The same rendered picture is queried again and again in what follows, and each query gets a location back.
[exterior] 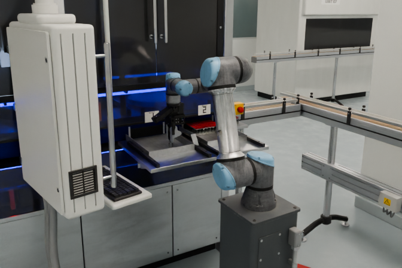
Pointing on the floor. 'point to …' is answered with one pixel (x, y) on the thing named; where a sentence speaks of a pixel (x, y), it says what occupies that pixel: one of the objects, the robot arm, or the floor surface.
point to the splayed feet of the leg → (323, 224)
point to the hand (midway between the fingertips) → (170, 139)
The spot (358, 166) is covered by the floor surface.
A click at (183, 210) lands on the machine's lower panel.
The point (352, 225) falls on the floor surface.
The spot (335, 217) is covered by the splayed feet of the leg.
